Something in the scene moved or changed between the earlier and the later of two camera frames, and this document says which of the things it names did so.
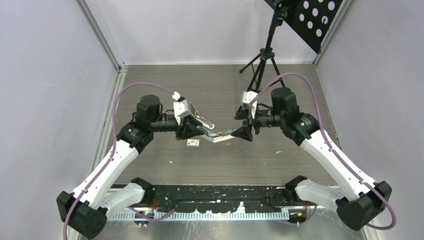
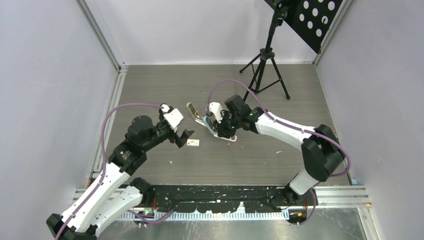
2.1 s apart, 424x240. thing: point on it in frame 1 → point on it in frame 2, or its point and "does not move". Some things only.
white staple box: (192, 142) does not move
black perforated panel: (311, 19) does not move
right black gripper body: (254, 121) → (228, 125)
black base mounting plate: (224, 199) does not move
